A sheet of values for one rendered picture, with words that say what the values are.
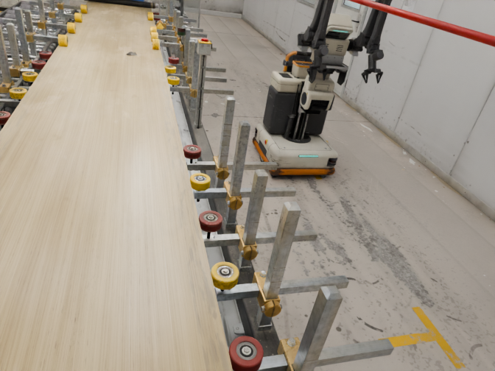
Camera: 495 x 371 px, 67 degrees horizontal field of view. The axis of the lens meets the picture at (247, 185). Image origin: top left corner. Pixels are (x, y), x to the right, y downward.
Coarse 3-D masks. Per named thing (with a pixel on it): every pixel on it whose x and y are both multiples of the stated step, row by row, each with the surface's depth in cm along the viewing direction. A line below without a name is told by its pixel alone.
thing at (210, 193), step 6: (198, 192) 148; (204, 192) 149; (210, 192) 149; (216, 192) 150; (222, 192) 151; (240, 192) 153; (246, 192) 154; (270, 192) 157; (276, 192) 158; (282, 192) 158; (288, 192) 159; (294, 192) 160; (198, 198) 149; (204, 198) 150; (210, 198) 151
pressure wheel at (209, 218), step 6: (204, 216) 126; (210, 216) 126; (216, 216) 127; (204, 222) 123; (210, 222) 124; (216, 222) 124; (204, 228) 124; (210, 228) 124; (216, 228) 125; (210, 234) 130
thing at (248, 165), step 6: (186, 162) 170; (198, 162) 172; (204, 162) 172; (210, 162) 173; (228, 162) 176; (246, 162) 178; (252, 162) 179; (258, 162) 180; (264, 162) 181; (270, 162) 182; (192, 168) 170; (198, 168) 171; (204, 168) 172; (210, 168) 172; (228, 168) 175; (246, 168) 177; (252, 168) 178; (258, 168) 179; (264, 168) 180; (270, 168) 181; (276, 168) 182
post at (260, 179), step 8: (256, 176) 115; (264, 176) 115; (256, 184) 116; (264, 184) 117; (256, 192) 118; (264, 192) 119; (256, 200) 120; (248, 208) 124; (256, 208) 121; (248, 216) 124; (256, 216) 123; (248, 224) 125; (256, 224) 125; (248, 232) 126; (256, 232) 127; (248, 240) 128; (240, 256) 135; (240, 264) 135; (248, 264) 135
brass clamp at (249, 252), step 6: (240, 228) 136; (240, 234) 133; (240, 240) 132; (240, 246) 132; (246, 246) 129; (252, 246) 129; (240, 252) 132; (246, 252) 127; (252, 252) 128; (258, 252) 130; (246, 258) 129; (252, 258) 130
